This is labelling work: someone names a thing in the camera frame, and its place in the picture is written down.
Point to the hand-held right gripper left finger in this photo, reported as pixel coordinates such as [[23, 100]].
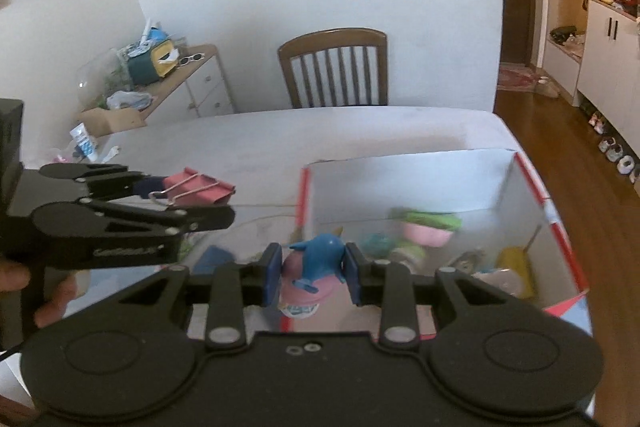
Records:
[[273, 274]]

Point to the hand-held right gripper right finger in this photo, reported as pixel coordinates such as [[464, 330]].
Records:
[[352, 274]]

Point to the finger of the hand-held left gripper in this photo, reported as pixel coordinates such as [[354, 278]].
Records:
[[210, 218], [150, 184]]

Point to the red binder clip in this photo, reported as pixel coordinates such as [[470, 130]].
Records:
[[200, 187]]

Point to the pink hat doll with dolphin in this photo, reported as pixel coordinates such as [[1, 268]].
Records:
[[320, 257]]

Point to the teal toy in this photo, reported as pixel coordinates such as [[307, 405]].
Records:
[[377, 244]]

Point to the red cardboard box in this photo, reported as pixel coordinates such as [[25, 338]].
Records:
[[425, 177]]

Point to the yellow cardboard box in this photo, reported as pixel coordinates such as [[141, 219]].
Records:
[[517, 269]]

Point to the person's left hand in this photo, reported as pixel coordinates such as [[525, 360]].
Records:
[[55, 307]]

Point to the dark blue pouch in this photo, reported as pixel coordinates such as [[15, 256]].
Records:
[[212, 259]]

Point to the white tissue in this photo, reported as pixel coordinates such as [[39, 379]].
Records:
[[111, 153]]

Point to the brown cardboard box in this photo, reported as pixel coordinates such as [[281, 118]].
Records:
[[115, 122]]

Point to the white blue tube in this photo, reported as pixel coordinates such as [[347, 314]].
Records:
[[85, 144]]

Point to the white plastic bag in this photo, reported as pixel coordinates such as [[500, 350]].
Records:
[[127, 99]]

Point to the white cabinet with wooden top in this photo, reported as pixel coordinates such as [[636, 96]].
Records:
[[210, 87]]

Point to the clear plastic bag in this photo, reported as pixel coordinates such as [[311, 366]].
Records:
[[100, 77]]

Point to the teal yellow tissue box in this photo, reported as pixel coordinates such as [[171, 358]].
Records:
[[152, 62]]

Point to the white sunglasses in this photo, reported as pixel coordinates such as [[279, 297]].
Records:
[[191, 59]]

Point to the wooden chair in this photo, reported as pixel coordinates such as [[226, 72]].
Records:
[[332, 39]]

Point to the patterned door rug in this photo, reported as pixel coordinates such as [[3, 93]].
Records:
[[515, 79]]

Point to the row of shoes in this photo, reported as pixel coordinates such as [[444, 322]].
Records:
[[620, 154]]

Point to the white hallway wardrobe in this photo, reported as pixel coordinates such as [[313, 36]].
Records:
[[605, 57]]

